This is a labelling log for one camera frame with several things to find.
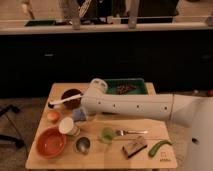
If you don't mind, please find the blue sponge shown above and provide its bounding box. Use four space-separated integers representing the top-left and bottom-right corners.
72 108 87 122

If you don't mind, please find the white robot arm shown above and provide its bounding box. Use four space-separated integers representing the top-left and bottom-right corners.
81 79 213 171

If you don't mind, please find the dark brown bowl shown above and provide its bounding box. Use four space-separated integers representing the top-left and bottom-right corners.
61 89 81 110

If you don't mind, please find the red bowl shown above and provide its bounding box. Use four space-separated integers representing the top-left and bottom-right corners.
36 127 67 159

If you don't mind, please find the green plastic cup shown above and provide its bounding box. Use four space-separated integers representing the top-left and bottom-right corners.
100 127 115 144

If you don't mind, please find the small steel cup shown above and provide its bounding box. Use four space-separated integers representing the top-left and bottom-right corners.
76 137 90 154

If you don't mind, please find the metal fork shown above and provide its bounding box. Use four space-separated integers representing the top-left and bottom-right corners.
115 130 148 136

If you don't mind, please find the orange fruit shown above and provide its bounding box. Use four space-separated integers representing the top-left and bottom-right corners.
47 110 60 122

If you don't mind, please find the green plastic tray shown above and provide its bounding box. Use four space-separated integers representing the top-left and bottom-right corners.
105 78 148 95

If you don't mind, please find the green cucumber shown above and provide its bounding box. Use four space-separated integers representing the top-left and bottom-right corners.
148 140 171 158

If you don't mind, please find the black chair base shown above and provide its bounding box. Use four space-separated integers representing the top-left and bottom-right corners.
0 103 30 158

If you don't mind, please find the white cup with wooden handle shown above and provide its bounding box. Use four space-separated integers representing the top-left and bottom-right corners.
59 117 80 136

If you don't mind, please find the white handled dish brush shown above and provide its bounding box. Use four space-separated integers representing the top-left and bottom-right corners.
48 94 83 108

